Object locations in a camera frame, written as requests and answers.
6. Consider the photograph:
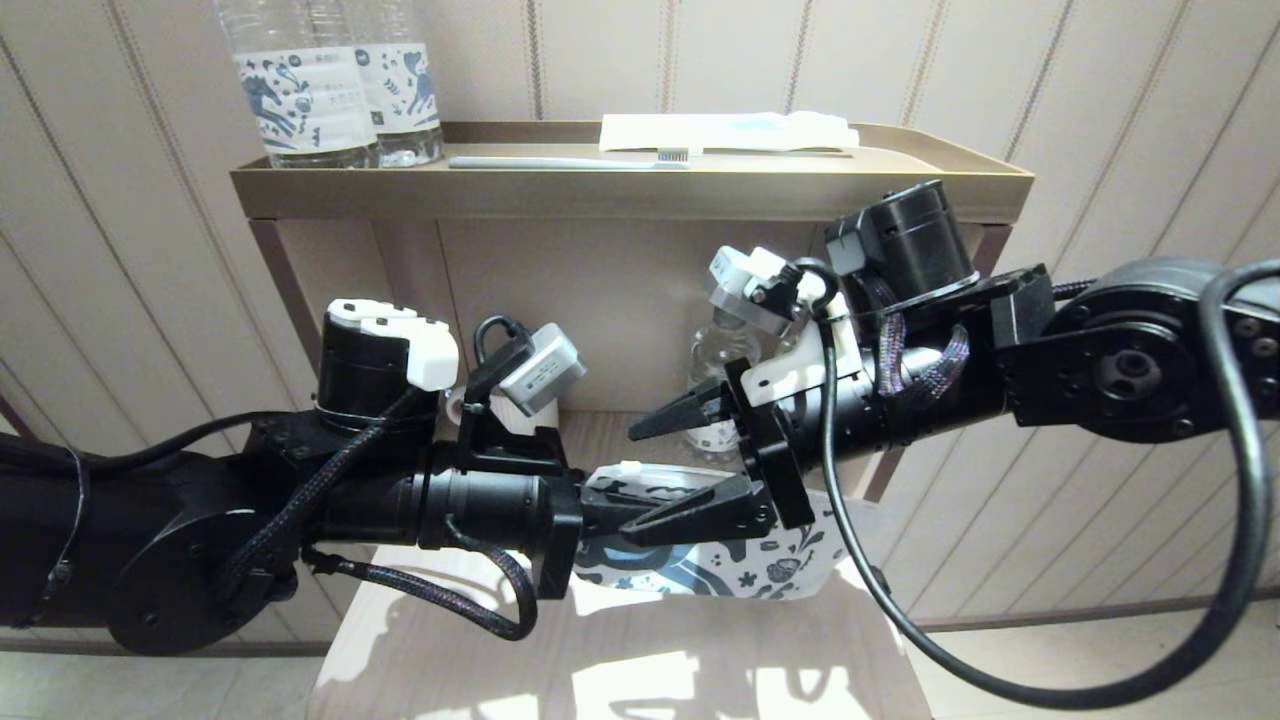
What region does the white blue horse pouch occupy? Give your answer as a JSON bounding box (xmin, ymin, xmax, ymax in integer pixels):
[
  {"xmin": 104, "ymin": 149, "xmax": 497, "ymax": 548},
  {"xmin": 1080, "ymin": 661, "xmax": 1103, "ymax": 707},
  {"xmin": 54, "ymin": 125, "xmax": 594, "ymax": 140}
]
[{"xmin": 572, "ymin": 460, "xmax": 841, "ymax": 603}]

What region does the small clear water bottle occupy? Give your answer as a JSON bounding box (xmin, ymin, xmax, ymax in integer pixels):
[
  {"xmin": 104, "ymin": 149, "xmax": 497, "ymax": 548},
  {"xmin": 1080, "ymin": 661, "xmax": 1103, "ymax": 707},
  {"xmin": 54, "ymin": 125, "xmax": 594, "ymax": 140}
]
[{"xmin": 685, "ymin": 305, "xmax": 761, "ymax": 463}]

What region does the white ribbed ceramic mug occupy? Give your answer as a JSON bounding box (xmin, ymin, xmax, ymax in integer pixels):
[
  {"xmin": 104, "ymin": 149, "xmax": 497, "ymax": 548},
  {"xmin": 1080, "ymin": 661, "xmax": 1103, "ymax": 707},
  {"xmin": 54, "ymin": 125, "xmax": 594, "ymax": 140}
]
[{"xmin": 447, "ymin": 385, "xmax": 563, "ymax": 438}]

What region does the beige wooden shelf unit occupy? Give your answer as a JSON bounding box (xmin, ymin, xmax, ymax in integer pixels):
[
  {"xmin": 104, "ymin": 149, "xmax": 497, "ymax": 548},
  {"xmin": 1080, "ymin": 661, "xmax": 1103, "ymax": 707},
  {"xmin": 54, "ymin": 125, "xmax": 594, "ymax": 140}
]
[{"xmin": 230, "ymin": 122, "xmax": 1036, "ymax": 720}]

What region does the light blue toothbrush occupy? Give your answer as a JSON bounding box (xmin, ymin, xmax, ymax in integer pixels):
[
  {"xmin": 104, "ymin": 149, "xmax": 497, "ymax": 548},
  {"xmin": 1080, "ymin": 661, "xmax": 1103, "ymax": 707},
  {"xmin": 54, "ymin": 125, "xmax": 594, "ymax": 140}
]
[{"xmin": 448, "ymin": 148, "xmax": 690, "ymax": 172}]

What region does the toothbrush in white wrapper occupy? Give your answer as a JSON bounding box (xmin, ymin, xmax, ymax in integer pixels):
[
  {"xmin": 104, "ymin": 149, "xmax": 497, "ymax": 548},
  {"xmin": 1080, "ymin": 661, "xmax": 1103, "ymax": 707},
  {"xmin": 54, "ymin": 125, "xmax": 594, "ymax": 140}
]
[{"xmin": 599, "ymin": 112, "xmax": 859, "ymax": 154}]

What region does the large horse label water bottle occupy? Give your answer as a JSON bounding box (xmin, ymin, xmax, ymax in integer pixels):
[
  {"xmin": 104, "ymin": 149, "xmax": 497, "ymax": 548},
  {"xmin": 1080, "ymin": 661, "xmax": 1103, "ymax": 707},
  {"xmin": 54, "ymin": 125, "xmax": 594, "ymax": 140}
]
[
  {"xmin": 345, "ymin": 0, "xmax": 444, "ymax": 168},
  {"xmin": 215, "ymin": 0, "xmax": 381, "ymax": 169}
]

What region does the black right camera cable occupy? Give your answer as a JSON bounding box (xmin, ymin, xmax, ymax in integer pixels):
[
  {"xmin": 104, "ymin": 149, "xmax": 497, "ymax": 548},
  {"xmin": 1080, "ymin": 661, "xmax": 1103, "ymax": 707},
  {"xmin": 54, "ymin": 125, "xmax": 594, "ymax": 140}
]
[{"xmin": 775, "ymin": 258, "xmax": 1280, "ymax": 711}]

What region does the black camera cable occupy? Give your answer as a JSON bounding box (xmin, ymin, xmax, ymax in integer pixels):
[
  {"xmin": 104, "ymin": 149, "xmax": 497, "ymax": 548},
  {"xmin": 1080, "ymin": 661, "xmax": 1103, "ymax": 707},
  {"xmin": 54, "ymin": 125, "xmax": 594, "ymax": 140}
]
[
  {"xmin": 473, "ymin": 315, "xmax": 536, "ymax": 366},
  {"xmin": 775, "ymin": 258, "xmax": 1280, "ymax": 711}
]

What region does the braided left arm cable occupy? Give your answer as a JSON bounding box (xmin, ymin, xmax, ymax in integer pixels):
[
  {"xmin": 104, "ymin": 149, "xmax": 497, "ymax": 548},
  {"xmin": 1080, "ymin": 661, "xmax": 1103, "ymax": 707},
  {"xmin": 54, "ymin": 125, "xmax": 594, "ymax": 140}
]
[{"xmin": 215, "ymin": 390, "xmax": 539, "ymax": 643}]

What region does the braided arm cable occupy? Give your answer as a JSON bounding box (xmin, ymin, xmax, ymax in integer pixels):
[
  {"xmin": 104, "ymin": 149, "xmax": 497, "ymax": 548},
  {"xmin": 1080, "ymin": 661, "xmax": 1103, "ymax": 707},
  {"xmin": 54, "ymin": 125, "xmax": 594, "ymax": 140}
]
[
  {"xmin": 860, "ymin": 280, "xmax": 973, "ymax": 396},
  {"xmin": 215, "ymin": 390, "xmax": 539, "ymax": 643}
]

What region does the braided right arm cable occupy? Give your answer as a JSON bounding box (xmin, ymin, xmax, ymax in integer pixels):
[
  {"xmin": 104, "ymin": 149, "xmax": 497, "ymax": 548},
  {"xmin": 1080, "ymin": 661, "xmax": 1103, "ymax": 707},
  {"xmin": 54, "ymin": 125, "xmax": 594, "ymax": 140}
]
[{"xmin": 860, "ymin": 280, "xmax": 973, "ymax": 396}]

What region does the black left camera cable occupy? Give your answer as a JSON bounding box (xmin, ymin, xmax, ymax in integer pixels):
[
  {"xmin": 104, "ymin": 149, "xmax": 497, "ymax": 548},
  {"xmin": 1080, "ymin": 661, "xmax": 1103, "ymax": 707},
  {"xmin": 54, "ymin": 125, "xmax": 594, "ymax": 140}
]
[{"xmin": 473, "ymin": 315, "xmax": 536, "ymax": 366}]

